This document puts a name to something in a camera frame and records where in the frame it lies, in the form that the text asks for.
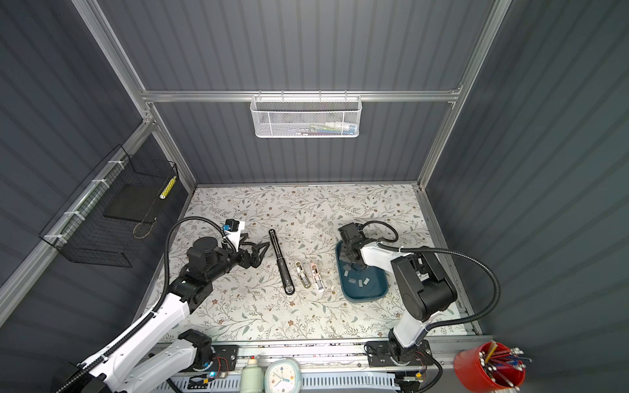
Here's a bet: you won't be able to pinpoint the pink small stapler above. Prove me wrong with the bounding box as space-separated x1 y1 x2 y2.
311 263 325 293

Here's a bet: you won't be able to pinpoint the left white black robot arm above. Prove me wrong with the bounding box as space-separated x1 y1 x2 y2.
50 219 270 392

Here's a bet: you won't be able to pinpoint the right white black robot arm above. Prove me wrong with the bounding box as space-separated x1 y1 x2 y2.
338 220 501 365

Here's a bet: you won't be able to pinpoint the black pliers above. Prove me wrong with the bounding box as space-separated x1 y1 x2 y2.
240 242 270 251

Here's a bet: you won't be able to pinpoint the teal plastic tray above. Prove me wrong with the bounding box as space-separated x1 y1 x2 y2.
335 242 388 303

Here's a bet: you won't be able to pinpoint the yellow marker in basket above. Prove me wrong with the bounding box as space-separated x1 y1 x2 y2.
159 175 178 200

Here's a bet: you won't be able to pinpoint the pale green glue bottle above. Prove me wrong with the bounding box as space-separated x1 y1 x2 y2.
239 356 265 393

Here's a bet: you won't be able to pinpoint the black notebook in basket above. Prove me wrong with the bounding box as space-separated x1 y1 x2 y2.
103 184 166 224

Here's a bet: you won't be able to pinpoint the mint analog clock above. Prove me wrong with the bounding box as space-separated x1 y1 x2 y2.
264 359 302 393

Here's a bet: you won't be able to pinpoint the red pencil cup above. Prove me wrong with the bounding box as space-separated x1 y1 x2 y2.
454 341 532 392

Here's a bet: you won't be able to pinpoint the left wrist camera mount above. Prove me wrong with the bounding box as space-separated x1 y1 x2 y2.
223 219 246 252

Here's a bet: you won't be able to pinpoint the white wire mesh basket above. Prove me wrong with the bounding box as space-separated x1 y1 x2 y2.
250 93 363 139

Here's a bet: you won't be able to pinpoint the black wire basket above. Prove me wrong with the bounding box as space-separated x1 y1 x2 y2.
39 148 179 268

